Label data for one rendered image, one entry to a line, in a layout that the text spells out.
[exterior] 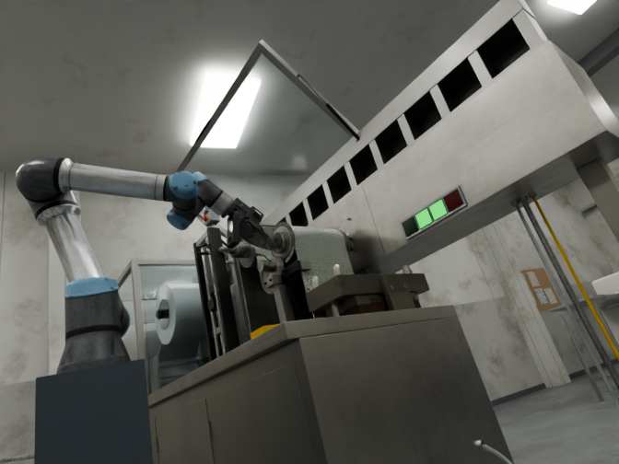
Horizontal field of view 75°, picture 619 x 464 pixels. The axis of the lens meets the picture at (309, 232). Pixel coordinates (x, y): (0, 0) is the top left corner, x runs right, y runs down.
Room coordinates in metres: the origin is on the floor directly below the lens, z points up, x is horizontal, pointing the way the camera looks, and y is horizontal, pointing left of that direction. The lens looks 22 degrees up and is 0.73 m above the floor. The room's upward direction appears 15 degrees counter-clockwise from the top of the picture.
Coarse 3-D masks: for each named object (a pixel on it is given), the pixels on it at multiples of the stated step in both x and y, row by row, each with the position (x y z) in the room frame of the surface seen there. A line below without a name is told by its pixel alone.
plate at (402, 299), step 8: (384, 280) 1.20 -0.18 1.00; (392, 280) 1.22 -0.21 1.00; (400, 280) 1.24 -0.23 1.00; (384, 288) 1.21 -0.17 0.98; (392, 288) 1.21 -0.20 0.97; (400, 288) 1.24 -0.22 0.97; (408, 288) 1.26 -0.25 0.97; (392, 296) 1.21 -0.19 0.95; (400, 296) 1.23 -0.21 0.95; (408, 296) 1.25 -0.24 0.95; (392, 304) 1.20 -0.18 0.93; (400, 304) 1.22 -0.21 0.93; (408, 304) 1.25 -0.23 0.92
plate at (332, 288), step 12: (336, 276) 1.11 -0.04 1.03; (348, 276) 1.13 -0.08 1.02; (360, 276) 1.16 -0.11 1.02; (372, 276) 1.20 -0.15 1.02; (408, 276) 1.31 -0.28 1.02; (420, 276) 1.35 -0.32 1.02; (324, 288) 1.15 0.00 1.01; (336, 288) 1.11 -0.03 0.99; (348, 288) 1.12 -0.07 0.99; (360, 288) 1.15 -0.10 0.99; (372, 288) 1.18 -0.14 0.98; (420, 288) 1.34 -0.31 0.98; (312, 300) 1.20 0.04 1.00; (324, 300) 1.16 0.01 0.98; (336, 300) 1.15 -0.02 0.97
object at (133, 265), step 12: (132, 264) 1.88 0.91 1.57; (144, 264) 1.93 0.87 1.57; (156, 264) 1.97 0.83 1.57; (168, 264) 2.01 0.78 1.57; (180, 264) 2.05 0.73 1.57; (192, 264) 2.10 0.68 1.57; (120, 276) 2.05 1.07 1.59; (132, 276) 1.89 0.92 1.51; (144, 336) 1.90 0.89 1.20; (144, 348) 1.90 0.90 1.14
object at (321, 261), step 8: (296, 248) 1.27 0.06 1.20; (304, 248) 1.30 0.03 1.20; (312, 248) 1.32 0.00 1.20; (320, 248) 1.35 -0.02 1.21; (304, 256) 1.29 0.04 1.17; (312, 256) 1.32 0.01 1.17; (320, 256) 1.34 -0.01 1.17; (328, 256) 1.36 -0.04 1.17; (336, 256) 1.39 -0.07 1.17; (344, 256) 1.42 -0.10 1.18; (312, 264) 1.31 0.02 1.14; (320, 264) 1.33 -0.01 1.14; (328, 264) 1.36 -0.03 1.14; (344, 264) 1.41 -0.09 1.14; (304, 272) 1.28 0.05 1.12; (312, 272) 1.30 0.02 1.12; (320, 272) 1.33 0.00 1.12; (328, 272) 1.35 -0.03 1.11; (344, 272) 1.40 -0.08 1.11; (352, 272) 1.43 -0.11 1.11; (304, 280) 1.28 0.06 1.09
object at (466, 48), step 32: (512, 0) 0.89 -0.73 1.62; (480, 32) 0.97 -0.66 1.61; (512, 32) 0.97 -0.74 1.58; (448, 64) 1.07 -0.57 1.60; (480, 64) 1.01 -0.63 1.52; (512, 64) 0.95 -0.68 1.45; (416, 96) 1.17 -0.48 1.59; (448, 96) 1.14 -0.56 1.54; (384, 128) 1.29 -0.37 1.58; (416, 128) 1.25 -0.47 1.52; (352, 160) 1.45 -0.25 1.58; (384, 160) 1.34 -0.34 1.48; (320, 192) 1.66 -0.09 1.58; (352, 192) 1.47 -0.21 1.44
